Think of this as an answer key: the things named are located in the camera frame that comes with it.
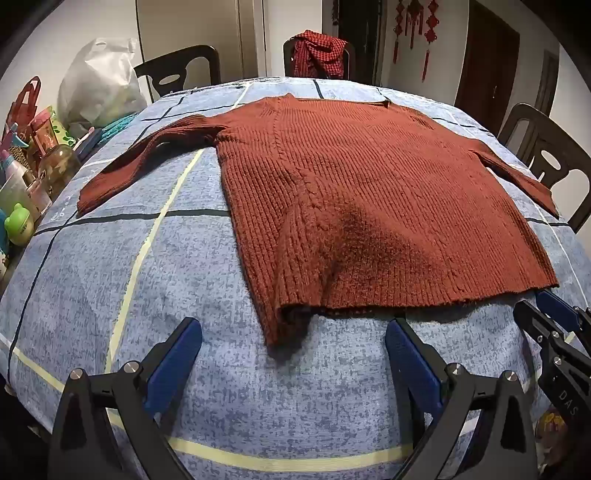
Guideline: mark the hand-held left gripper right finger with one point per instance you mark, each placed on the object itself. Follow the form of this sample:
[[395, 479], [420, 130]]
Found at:
[[413, 364]]

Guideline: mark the white plastic bag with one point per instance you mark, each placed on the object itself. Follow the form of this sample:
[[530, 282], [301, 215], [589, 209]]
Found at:
[[99, 87]]

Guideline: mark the blue pink pencil case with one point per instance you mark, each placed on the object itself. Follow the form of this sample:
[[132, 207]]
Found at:
[[88, 143]]

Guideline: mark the green printed packet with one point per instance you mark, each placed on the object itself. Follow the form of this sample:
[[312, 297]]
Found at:
[[62, 129]]

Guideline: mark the red checked shirt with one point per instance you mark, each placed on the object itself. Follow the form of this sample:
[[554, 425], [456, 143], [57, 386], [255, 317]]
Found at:
[[318, 55]]

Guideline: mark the blue checked blanket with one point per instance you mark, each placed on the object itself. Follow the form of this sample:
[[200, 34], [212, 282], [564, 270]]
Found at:
[[184, 277]]

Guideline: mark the beige wardrobe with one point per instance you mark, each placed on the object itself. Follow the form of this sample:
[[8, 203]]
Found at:
[[203, 32]]

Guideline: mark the dark wooden chair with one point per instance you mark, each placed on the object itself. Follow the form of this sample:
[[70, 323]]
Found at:
[[526, 134], [288, 55], [184, 64]]

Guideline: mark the pink white bottle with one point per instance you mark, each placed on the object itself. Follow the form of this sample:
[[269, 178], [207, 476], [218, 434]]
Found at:
[[11, 168]]

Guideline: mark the red Chinese knot ornament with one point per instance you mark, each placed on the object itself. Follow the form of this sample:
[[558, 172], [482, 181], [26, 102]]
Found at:
[[399, 23], [414, 18], [430, 27]]

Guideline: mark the teal knit cloth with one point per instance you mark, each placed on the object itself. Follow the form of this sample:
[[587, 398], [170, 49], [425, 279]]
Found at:
[[117, 127]]

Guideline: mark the colourful printed packet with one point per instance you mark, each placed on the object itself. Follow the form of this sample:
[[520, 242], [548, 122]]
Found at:
[[551, 431]]

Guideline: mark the red gift bag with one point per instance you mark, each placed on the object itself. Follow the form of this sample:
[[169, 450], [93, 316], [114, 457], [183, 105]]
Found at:
[[23, 108]]

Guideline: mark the green frog toy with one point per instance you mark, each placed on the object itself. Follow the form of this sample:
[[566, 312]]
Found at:
[[19, 226]]

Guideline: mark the pink snack canister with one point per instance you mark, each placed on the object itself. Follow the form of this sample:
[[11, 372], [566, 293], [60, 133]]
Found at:
[[41, 134]]

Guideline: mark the rust knit sweater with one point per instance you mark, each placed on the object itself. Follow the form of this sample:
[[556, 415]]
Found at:
[[369, 194]]

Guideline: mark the dark wooden door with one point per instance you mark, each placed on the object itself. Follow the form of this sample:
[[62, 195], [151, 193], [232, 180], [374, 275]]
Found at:
[[485, 64]]

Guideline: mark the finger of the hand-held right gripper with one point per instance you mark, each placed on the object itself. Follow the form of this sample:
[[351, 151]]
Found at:
[[556, 304], [531, 321]]

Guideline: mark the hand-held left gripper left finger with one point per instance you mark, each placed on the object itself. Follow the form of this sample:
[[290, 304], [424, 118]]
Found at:
[[178, 355]]

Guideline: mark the glass jar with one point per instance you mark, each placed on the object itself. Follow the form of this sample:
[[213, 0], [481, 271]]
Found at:
[[57, 168]]

